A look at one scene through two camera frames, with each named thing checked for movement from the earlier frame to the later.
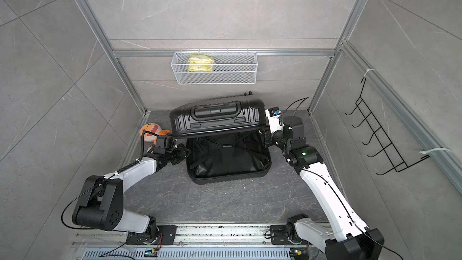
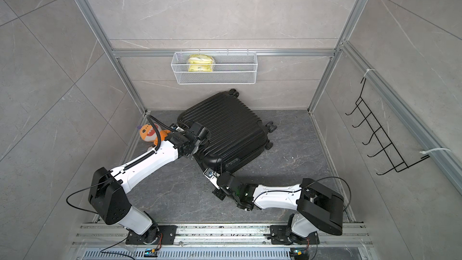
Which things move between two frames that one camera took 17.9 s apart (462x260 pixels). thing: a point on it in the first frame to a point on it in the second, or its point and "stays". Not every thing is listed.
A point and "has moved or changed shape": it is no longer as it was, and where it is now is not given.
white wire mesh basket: (215, 68) stays
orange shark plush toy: (150, 132) stays
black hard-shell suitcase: (225, 135) has moved or changed shape
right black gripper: (266, 141) to (218, 194)
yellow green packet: (200, 59) stays
